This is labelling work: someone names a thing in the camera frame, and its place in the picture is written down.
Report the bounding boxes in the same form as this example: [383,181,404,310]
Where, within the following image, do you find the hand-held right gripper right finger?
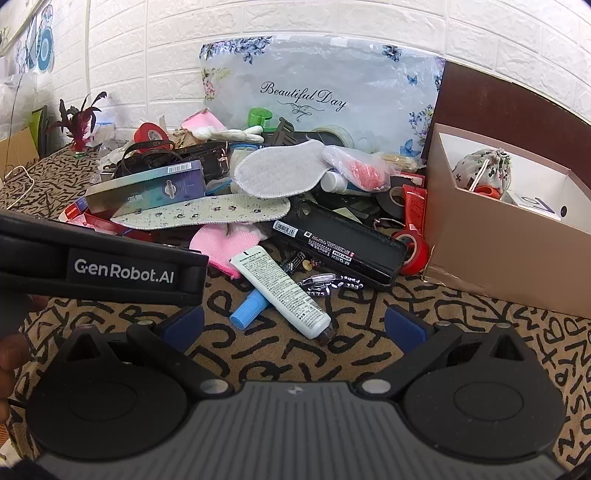
[362,305,536,401]

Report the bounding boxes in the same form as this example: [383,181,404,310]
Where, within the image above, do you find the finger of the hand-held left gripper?
[175,251,209,308]

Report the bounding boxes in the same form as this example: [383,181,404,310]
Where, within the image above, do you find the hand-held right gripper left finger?
[62,305,229,400]

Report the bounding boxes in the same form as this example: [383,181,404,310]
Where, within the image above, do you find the floral fabric insole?
[111,194,291,230]

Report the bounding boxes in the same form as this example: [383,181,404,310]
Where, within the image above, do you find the brown letter-patterned cloth desktop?
[0,148,591,467]

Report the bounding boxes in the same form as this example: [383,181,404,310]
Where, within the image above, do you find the person's left hand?
[0,333,29,418]

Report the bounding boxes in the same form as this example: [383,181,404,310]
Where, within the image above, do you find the pink white knitted glove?
[190,224,265,280]

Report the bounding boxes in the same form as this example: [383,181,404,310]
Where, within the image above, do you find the red edged box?
[62,198,126,237]

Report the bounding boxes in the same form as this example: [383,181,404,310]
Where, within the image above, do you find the blue marker cap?
[229,291,269,330]

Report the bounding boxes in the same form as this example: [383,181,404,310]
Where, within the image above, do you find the red tape roll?
[392,229,431,276]
[134,122,172,145]

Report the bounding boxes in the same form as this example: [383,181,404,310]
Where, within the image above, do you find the white squeeze tube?
[230,246,334,344]

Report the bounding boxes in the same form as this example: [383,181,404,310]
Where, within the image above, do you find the silver hair clip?
[298,272,362,297]

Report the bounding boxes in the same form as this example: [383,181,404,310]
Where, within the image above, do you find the black pencil case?
[272,200,409,291]

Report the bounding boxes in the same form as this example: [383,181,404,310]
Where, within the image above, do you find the teal purple carton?
[85,160,206,214]

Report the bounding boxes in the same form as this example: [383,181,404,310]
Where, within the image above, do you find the brown cardboard box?
[0,127,40,183]

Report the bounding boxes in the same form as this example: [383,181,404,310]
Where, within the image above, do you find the beige cardboard box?
[422,122,591,319]

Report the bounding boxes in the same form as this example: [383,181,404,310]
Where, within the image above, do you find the red packaged cutter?
[401,184,428,232]

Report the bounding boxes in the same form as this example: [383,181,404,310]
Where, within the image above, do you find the black leather bag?
[113,138,229,182]

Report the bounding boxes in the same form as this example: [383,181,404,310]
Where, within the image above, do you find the black tape roll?
[375,186,408,219]

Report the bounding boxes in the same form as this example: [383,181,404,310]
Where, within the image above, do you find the green folder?
[28,108,49,153]

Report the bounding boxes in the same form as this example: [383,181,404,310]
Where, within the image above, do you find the white fleece insole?
[234,141,326,198]

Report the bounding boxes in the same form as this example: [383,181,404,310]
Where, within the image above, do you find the red feather shuttlecock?
[48,91,108,157]

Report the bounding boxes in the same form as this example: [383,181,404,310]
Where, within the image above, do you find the pink cloth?
[181,110,227,134]

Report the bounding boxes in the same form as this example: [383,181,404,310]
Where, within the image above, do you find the white plastic bag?
[0,74,38,139]

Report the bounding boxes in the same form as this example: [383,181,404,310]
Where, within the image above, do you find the small white bottle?
[321,170,362,193]

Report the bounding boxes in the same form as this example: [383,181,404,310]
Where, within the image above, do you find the clear bag with pink item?
[323,145,394,191]

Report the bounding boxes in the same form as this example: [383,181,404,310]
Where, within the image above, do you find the black hair clip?
[263,117,296,148]

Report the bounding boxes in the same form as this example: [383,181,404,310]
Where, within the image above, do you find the green plastic cup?
[247,107,274,129]

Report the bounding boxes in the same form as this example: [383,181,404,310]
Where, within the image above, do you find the small white box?
[512,191,570,219]

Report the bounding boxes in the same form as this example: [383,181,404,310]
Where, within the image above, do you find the clear tape roll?
[321,126,356,149]

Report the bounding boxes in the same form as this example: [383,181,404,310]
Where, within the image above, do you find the floral clear plastic bag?
[199,39,446,160]

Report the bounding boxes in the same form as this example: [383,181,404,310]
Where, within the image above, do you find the floral drawstring pouch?
[451,148,512,191]

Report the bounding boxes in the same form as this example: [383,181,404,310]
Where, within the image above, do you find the wall poster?
[0,0,57,75]

